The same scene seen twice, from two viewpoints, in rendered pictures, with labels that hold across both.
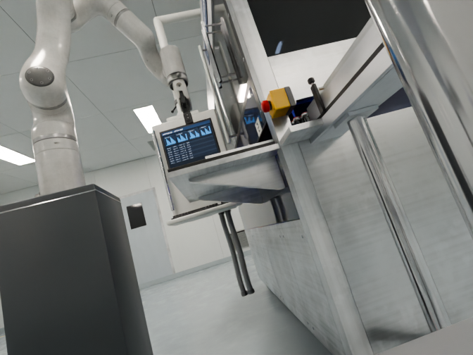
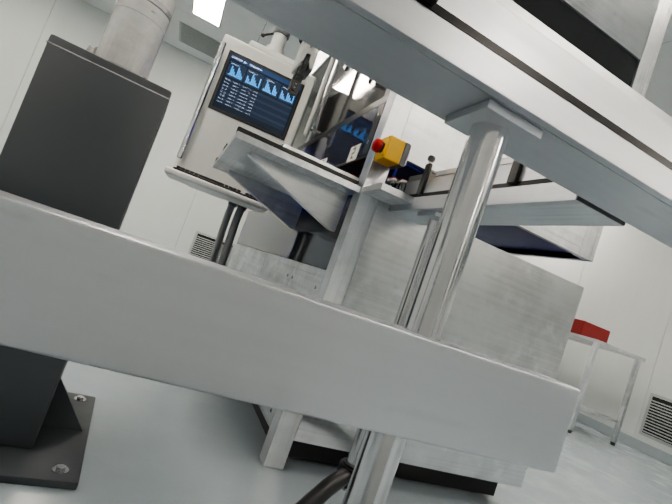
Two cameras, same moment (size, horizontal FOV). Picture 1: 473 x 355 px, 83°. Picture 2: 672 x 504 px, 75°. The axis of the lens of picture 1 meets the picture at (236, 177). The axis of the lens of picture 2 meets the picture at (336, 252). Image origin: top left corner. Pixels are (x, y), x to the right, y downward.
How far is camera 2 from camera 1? 41 cm
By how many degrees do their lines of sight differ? 15
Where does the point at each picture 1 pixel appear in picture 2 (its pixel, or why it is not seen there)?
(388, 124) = not seen: hidden behind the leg
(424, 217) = not seen: hidden behind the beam
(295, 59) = (437, 121)
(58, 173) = (135, 47)
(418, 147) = (469, 284)
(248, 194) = (285, 209)
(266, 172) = (328, 204)
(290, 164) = (356, 215)
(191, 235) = (146, 197)
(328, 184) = (374, 257)
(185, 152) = (244, 101)
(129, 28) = not seen: outside the picture
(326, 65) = (458, 150)
